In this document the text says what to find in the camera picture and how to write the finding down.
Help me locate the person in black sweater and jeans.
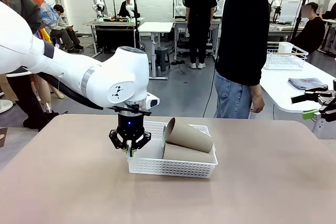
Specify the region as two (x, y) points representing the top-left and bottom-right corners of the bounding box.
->
(214, 0), (281, 119)

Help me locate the black tripod stand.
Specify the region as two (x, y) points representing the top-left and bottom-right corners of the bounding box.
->
(291, 0), (311, 42)

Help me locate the white perforated plastic basket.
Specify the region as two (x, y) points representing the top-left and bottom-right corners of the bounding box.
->
(127, 120), (218, 179)

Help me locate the white wire dish rack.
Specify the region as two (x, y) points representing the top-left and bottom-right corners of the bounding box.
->
(263, 42), (309, 71)

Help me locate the folded blue denim cloth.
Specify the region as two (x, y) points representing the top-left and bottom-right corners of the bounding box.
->
(288, 77), (323, 92)

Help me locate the grey plastic stool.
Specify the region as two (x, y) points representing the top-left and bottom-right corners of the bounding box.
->
(154, 46), (170, 72)

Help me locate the tan cup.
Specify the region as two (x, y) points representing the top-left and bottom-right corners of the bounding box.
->
(164, 117), (214, 153)
(162, 142), (214, 163)

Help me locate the seated person in patterned shirt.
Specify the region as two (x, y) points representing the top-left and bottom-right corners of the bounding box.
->
(40, 2), (85, 54)

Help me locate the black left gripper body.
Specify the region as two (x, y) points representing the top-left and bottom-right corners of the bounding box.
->
(117, 113), (145, 141)

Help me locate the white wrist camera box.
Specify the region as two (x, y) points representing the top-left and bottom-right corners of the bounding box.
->
(145, 92), (160, 110)

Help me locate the grey white table support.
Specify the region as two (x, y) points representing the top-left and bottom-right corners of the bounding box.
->
(311, 113), (336, 140)

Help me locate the white standing desk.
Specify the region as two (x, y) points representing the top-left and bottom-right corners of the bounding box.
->
(137, 21), (174, 81)

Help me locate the standing person in black t-shirt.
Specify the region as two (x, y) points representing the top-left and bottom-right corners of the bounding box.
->
(184, 0), (218, 70)

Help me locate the person in olive jacket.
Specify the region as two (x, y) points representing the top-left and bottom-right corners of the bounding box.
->
(0, 0), (60, 132)

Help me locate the seated person in black top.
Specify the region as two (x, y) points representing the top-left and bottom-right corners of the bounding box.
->
(290, 2), (327, 55)

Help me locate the seated person at desk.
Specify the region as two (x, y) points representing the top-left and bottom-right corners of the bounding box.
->
(117, 0), (135, 18)

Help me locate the grey workbench desk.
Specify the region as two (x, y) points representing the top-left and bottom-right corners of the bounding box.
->
(172, 16), (224, 56)
(82, 17), (145, 57)

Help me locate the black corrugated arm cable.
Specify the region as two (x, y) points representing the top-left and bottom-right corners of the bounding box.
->
(36, 72), (111, 111)

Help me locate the white side table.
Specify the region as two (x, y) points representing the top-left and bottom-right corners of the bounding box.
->
(259, 57), (336, 120)

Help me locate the white container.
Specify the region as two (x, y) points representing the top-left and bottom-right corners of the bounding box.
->
(278, 42), (293, 54)

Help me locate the person's left forearm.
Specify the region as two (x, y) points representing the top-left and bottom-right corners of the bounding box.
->
(248, 58), (266, 99)

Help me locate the person's left hand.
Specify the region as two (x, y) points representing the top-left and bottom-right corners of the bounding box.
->
(250, 95), (265, 114)

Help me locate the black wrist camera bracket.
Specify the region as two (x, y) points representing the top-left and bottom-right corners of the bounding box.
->
(111, 104), (152, 116)

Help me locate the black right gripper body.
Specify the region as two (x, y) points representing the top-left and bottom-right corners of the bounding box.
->
(317, 94), (336, 122)

